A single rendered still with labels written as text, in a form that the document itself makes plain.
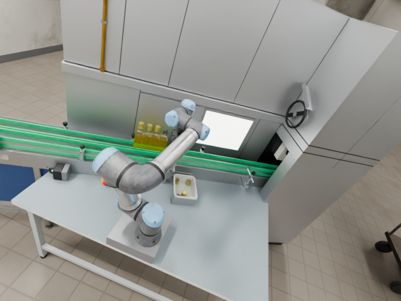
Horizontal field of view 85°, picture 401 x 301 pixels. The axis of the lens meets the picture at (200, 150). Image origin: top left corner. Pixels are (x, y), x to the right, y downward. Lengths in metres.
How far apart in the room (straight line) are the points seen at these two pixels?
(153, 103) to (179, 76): 0.26
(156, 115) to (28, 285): 1.52
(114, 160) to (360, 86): 1.37
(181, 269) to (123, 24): 1.43
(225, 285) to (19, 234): 1.71
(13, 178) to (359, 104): 2.31
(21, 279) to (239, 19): 2.30
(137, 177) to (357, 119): 1.42
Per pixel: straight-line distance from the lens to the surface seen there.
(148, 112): 1.65
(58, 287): 2.17
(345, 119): 1.68
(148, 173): 0.81
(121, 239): 1.36
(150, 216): 1.17
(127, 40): 1.51
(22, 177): 1.94
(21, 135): 1.79
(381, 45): 1.58
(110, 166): 0.84
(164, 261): 1.42
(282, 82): 1.76
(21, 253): 2.33
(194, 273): 1.44
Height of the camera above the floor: 2.03
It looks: 36 degrees down
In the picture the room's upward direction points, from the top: 23 degrees clockwise
